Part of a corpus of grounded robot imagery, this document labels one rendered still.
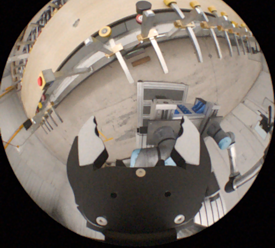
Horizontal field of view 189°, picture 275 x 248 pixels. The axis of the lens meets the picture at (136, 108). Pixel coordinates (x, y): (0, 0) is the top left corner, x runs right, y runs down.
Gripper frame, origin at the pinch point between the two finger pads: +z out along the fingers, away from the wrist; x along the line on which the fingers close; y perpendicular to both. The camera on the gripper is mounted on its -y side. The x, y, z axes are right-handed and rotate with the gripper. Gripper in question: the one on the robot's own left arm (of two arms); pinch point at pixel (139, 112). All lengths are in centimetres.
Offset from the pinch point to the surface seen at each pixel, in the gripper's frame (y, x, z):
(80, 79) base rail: -1, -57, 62
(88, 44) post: -18.3, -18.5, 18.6
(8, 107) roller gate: -4, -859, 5
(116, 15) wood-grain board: -46, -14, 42
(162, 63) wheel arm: -10.8, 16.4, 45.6
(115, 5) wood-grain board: -59, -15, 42
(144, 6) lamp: -32.5, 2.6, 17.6
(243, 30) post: -69, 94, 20
